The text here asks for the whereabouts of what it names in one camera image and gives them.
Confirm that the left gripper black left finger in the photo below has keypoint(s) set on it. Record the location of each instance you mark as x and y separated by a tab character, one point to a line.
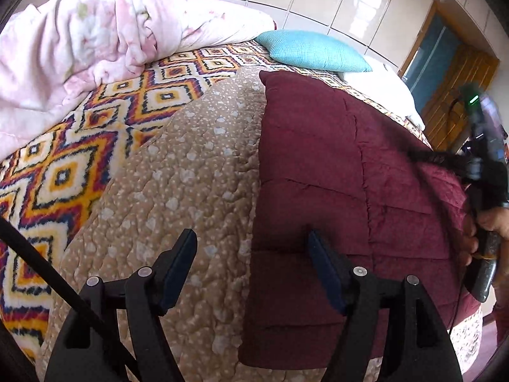
113	330

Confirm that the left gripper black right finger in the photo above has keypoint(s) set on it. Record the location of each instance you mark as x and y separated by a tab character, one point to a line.
397	316

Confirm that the maroon quilted puffer jacket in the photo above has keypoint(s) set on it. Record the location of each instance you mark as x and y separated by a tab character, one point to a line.
332	163

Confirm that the person right hand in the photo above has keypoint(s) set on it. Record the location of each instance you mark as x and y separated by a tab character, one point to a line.
495	220

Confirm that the wooden door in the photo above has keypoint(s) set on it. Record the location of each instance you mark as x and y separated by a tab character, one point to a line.
446	126

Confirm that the white pillow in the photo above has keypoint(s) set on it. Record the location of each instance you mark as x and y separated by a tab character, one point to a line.
383	86

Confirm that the blue curtain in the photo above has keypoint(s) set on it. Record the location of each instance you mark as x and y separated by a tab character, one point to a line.
431	62

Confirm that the patterned beige quilted bedspread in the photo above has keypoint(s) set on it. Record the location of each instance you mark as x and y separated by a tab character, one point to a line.
111	187

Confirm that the turquoise pillow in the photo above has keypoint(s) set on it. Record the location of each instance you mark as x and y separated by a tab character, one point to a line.
312	50

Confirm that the pink white floral duvet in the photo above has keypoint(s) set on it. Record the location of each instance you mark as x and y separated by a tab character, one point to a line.
54	54

